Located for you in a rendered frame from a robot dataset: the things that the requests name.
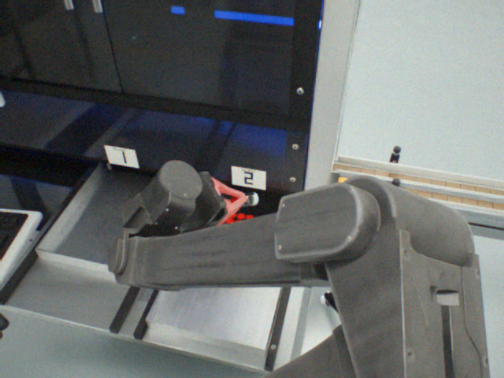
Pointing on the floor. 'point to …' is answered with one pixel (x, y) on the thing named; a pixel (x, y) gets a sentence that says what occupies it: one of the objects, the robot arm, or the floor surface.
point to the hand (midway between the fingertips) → (238, 201)
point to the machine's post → (327, 111)
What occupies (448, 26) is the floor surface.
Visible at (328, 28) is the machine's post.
